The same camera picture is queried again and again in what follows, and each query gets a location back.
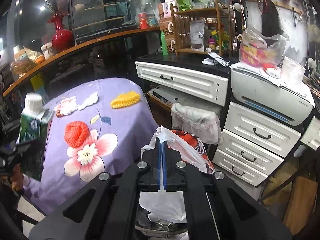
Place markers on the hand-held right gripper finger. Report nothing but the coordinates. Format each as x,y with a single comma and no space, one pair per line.
164,170
159,170

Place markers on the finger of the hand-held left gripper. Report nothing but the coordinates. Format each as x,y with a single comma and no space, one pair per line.
32,160

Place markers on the white plastic bag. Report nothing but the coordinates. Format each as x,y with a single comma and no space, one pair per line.
162,207

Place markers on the green drink carton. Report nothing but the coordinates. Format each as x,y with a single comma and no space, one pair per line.
35,122

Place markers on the red foam fruit net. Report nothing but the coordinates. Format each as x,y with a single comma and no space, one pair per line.
77,134

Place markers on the small orange wrapper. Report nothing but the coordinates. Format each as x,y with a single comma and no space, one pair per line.
59,114

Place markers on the yellow foam fruit net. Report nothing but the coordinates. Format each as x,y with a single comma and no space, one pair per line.
126,100

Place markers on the white tissue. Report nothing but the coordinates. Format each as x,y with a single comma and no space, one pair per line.
87,102

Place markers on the person's left hand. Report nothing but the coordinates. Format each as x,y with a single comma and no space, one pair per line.
17,180

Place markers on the purple floral tablecloth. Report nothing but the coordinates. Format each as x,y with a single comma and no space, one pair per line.
120,130

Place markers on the white lace stool cover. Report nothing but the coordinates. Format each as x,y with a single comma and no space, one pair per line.
197,122

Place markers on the white cabinet drawer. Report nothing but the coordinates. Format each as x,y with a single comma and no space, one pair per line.
237,170
262,127
250,152

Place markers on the patterned glass bowl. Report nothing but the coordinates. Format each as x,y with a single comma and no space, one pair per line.
22,66

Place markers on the long white drawer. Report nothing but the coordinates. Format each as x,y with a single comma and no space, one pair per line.
182,81

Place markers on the brown paper bag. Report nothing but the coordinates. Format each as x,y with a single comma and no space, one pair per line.
33,54

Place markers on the plastic cup with label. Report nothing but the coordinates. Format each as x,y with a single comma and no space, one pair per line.
47,51

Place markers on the red vase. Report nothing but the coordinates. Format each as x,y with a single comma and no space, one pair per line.
62,38

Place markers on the brown printed box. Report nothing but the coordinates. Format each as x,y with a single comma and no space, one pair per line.
172,46
168,28

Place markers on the wooden counter shelf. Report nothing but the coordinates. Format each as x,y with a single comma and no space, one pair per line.
82,45

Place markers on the white printer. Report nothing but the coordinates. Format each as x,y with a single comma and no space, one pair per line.
270,97

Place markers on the wooden stool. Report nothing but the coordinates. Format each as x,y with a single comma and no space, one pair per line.
300,202

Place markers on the paper packet with label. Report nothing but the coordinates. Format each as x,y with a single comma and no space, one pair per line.
197,33

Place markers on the wooden bamboo rack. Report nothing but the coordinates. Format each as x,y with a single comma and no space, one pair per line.
182,30

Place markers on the yellow green bottle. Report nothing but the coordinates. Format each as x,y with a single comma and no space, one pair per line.
220,40

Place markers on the teal glass jar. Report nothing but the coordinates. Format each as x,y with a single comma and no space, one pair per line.
153,21

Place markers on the red tin can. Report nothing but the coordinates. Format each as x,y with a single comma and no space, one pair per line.
143,21

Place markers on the white dresser drawer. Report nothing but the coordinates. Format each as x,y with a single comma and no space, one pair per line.
312,133

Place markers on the clear bag with colourful contents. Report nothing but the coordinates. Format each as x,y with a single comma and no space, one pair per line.
260,51

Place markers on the glass terrarium cage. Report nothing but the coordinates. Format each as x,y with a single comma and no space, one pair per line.
100,15

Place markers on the pink photo box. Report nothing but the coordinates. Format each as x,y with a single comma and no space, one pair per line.
165,10

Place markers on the small clear glass bowl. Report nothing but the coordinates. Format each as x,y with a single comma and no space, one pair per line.
199,5

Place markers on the small glass jar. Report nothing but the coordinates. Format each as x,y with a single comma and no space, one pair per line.
210,1

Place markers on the black hair bundle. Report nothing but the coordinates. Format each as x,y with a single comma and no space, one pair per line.
272,20

